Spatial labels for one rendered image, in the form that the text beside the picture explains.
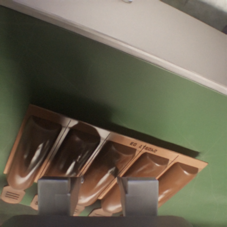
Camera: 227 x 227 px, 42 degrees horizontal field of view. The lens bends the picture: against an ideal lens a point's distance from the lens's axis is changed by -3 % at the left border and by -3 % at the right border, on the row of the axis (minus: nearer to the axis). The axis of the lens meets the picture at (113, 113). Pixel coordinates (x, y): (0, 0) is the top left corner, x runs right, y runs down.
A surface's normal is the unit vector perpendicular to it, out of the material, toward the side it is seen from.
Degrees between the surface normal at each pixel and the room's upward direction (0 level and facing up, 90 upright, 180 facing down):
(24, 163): 11
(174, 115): 2
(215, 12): 0
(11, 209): 90
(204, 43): 90
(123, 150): 90
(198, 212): 2
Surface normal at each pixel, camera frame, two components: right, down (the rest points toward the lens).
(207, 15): -0.02, 0.67
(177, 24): 0.43, -0.66
